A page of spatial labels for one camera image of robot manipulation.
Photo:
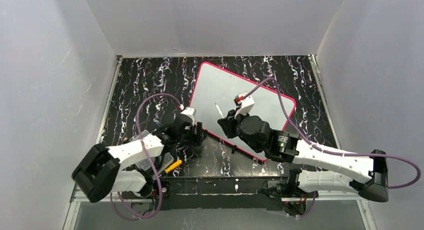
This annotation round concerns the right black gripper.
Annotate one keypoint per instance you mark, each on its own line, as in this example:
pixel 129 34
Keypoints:
pixel 230 125

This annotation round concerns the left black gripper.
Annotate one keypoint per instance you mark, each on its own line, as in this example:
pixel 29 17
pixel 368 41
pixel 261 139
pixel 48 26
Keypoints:
pixel 198 135

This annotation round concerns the white marker pen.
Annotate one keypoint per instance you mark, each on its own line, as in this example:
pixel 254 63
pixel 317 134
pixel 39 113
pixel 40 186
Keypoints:
pixel 219 110

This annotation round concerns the pink framed whiteboard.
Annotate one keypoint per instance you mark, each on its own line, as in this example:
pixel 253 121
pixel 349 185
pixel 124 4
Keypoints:
pixel 217 91

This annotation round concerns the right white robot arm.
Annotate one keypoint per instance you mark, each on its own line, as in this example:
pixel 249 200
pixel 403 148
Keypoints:
pixel 343 171

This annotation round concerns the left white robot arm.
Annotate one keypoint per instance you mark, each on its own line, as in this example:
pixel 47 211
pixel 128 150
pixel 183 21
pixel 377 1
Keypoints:
pixel 103 169

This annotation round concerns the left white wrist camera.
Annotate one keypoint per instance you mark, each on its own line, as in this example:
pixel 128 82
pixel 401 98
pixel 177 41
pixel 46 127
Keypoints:
pixel 190 112

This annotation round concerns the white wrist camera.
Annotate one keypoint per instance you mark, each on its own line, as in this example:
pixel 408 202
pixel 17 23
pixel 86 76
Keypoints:
pixel 243 106
pixel 190 112

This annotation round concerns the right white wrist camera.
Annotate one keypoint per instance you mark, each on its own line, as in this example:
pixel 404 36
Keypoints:
pixel 243 106

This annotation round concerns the yellow handled tool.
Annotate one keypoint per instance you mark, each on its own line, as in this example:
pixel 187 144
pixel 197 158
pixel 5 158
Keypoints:
pixel 173 166

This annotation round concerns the aluminium frame rail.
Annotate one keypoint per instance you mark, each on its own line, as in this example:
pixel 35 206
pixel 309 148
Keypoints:
pixel 213 186

